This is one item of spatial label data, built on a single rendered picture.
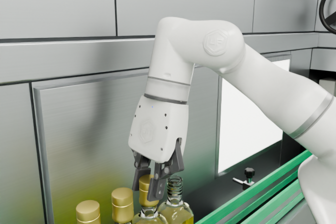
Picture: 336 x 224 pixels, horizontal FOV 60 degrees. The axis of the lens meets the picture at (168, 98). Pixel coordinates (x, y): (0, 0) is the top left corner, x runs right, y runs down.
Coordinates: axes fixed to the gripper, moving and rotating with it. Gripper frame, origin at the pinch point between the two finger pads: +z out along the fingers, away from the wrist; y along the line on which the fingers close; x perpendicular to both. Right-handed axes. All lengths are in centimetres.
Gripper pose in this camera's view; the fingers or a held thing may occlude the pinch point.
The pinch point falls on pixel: (148, 183)
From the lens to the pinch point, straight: 53.2
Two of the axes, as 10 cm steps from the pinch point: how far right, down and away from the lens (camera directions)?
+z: -1.9, 9.8, 0.6
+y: 6.7, 1.8, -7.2
